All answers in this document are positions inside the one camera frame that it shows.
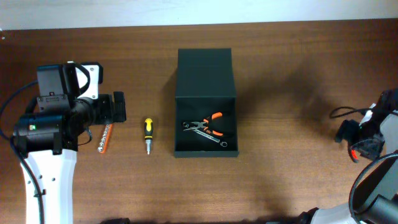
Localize orange black long-nose pliers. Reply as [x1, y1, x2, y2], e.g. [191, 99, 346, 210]
[182, 111, 235, 138]

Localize silver ring wrench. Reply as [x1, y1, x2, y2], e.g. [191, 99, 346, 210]
[182, 121, 228, 147]

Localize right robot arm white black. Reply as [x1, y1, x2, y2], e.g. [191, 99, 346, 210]
[296, 111, 397, 224]

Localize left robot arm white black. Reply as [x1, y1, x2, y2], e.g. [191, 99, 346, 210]
[11, 91, 126, 223]

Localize yellow black stubby screwdriver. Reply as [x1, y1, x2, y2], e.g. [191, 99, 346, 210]
[144, 118, 154, 155]

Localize black open gift box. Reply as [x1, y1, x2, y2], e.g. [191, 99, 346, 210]
[174, 49, 239, 157]

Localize orange socket bit rail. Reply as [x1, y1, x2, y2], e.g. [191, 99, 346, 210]
[97, 124, 113, 154]

